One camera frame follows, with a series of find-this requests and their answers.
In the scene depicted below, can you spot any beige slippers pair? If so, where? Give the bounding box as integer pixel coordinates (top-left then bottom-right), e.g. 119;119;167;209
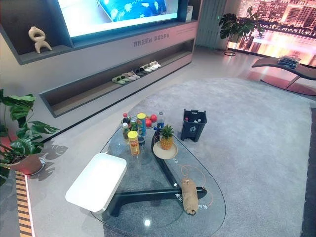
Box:
122;71;141;81

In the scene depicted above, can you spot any round beige plate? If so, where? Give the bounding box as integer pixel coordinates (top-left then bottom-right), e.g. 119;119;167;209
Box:
153;142;178;160

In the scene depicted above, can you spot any dark slippers pair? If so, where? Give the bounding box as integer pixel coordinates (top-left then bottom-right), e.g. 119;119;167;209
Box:
134;67;152;76

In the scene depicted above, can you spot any dark soda bottle red cap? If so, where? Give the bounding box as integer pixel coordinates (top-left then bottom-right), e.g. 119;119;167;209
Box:
122;113;132;130

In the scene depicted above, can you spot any blue-label drink bottle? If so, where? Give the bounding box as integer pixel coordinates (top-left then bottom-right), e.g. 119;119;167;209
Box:
157;111;166;130

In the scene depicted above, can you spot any monstera plant in brown pot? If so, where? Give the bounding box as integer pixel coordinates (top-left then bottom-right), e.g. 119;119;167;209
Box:
0;89;61;187

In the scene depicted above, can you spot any grey area rug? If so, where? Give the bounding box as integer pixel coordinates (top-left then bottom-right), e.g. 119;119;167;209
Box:
99;78;313;237

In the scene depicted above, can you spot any beige abstract sculpture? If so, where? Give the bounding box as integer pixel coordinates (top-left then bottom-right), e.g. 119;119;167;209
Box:
28;26;53;54

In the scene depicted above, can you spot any rolled tan cloth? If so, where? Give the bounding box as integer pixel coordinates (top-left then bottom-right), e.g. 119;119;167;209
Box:
180;177;199;216

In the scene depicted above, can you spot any curved dark lounge bench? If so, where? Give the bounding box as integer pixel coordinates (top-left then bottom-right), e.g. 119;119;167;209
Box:
251;58;316;91

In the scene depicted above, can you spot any white rectangular basket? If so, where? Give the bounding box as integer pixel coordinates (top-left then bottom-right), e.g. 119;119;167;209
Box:
65;153;128;214

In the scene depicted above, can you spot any white slippers pair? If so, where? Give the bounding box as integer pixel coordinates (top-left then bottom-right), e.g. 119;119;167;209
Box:
140;61;162;73

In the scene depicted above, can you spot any grey tv wall cabinet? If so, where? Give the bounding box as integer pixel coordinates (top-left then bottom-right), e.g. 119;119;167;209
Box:
0;0;203;119

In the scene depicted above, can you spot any dark blue trash bin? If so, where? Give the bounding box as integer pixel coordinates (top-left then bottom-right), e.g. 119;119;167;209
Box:
180;109;208;142

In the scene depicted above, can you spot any pineapple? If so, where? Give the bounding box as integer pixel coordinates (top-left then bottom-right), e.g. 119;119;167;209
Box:
159;123;175;151

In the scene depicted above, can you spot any dark small bottle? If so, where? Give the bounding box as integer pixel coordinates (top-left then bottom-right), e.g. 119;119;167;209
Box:
153;126;161;145

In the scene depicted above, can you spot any green slippers pair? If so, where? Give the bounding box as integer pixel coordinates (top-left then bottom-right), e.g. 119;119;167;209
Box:
112;74;131;85

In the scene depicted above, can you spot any monstera plant on metal stand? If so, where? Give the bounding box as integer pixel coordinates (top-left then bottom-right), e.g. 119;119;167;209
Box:
218;6;265;57

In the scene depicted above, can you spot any large television screen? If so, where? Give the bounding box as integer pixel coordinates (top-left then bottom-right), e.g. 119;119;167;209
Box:
57;0;179;39

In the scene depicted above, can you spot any clear bottle with white cap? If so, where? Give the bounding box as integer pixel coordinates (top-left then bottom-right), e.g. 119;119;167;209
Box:
121;122;131;142

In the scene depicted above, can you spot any glass coffee table with black base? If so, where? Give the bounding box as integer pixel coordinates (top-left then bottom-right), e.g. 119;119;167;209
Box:
89;120;227;235

